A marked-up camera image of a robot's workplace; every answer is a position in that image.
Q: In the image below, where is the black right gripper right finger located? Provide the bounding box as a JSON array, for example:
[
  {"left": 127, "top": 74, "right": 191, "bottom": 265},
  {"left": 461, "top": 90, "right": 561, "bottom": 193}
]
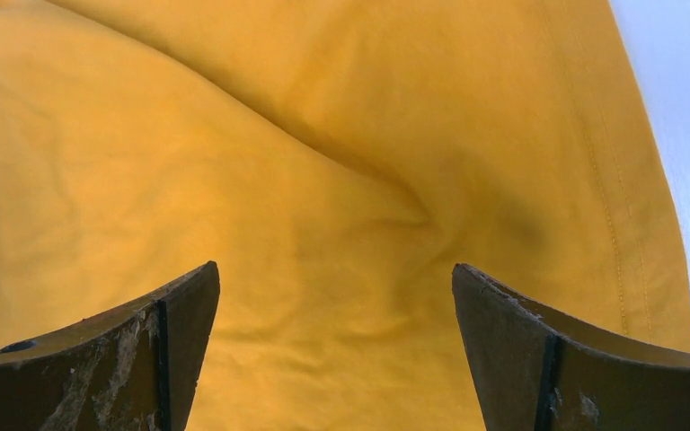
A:
[{"left": 452, "top": 264, "right": 690, "bottom": 430}]

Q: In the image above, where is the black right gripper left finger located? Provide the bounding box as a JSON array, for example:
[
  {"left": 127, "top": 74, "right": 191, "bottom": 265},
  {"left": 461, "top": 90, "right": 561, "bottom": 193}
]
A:
[{"left": 0, "top": 261, "right": 220, "bottom": 430}]

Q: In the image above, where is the yellow t-shirt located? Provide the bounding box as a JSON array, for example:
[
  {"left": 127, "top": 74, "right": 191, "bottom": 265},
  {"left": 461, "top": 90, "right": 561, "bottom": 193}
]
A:
[{"left": 0, "top": 1, "right": 690, "bottom": 430}]

